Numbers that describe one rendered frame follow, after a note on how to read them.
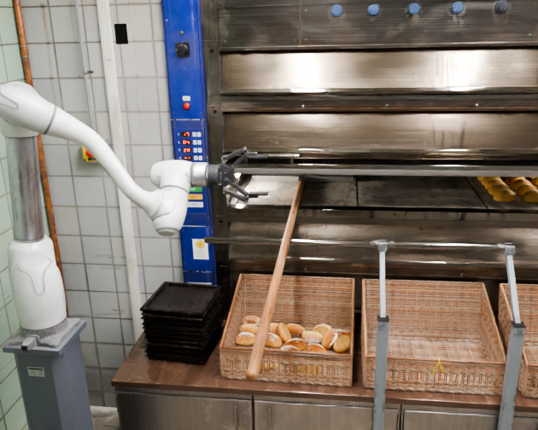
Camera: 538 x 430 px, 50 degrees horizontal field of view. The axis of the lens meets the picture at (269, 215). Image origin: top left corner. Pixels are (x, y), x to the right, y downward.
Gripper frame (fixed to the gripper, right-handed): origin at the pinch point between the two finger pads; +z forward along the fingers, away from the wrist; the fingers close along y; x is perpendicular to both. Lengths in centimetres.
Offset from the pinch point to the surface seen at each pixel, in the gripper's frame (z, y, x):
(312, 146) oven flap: 14, 1, -53
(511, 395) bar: 92, 83, 5
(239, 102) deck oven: -18, -18, -55
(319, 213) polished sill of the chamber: 17, 33, -55
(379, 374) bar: 43, 77, 5
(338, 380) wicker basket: 27, 88, -5
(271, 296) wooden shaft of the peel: 6.7, 28.5, 37.7
